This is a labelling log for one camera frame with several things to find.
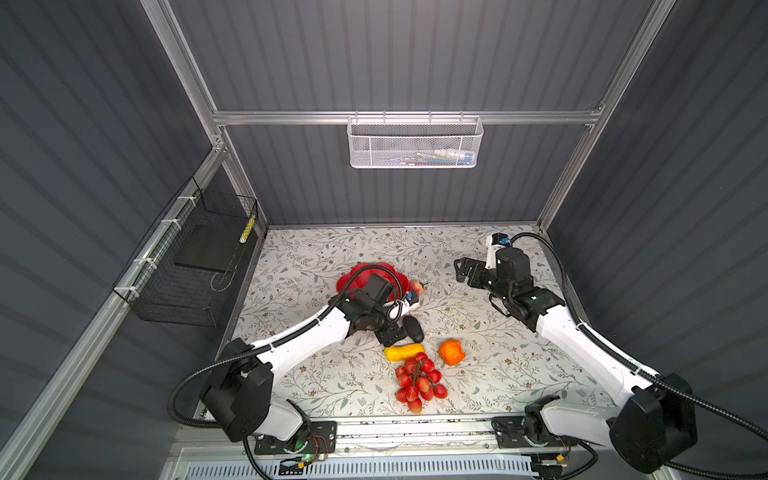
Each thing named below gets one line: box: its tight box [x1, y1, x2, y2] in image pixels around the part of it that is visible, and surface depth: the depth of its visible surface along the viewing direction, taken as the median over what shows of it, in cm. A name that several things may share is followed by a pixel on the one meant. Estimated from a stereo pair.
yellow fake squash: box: [384, 343, 425, 362], surface depth 86 cm
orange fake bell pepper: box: [438, 339, 466, 367], surface depth 84 cm
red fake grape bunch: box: [395, 352, 448, 415], surface depth 80 cm
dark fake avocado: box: [403, 315, 424, 343], surface depth 91 cm
